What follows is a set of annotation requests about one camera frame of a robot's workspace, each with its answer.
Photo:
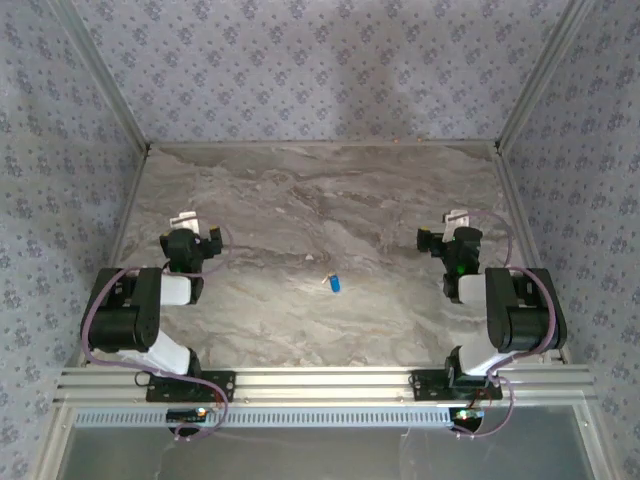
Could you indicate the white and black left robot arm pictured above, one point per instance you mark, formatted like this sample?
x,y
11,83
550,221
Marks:
x,y
120,320

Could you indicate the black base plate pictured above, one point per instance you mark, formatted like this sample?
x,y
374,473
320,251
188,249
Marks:
x,y
220,387
425,385

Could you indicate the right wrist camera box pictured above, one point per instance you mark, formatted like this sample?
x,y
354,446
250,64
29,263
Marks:
x,y
456,218

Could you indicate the grey metal panel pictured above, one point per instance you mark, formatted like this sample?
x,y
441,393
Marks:
x,y
320,455

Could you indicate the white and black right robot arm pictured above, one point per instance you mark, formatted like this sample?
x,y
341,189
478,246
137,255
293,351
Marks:
x,y
525,320

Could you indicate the aluminium left side rail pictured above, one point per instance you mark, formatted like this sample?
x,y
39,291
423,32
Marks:
x,y
129,200

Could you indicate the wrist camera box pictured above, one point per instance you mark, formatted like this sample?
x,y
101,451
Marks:
x,y
184,219
456,218

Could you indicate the aluminium right corner post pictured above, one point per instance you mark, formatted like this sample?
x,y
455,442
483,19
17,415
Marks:
x,y
515,115

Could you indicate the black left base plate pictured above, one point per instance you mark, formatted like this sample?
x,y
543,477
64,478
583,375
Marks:
x,y
220,387

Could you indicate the aluminium corner post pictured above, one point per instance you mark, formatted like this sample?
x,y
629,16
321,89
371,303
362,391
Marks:
x,y
515,115
129,115

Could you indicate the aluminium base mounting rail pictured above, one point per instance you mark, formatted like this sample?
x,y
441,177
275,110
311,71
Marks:
x,y
320,385

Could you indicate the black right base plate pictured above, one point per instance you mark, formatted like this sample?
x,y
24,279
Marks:
x,y
425,385

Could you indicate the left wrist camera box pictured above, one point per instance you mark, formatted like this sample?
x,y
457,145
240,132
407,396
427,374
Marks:
x,y
184,219

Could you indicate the aluminium right side rail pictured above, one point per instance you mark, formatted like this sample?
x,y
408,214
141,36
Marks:
x,y
517,200

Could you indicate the blue capped key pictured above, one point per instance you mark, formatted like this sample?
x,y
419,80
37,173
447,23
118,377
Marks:
x,y
334,284

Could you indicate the aluminium left corner post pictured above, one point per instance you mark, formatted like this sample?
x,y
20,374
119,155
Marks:
x,y
129,115

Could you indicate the small circuit board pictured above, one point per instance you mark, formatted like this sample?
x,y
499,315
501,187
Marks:
x,y
187,413
467,415

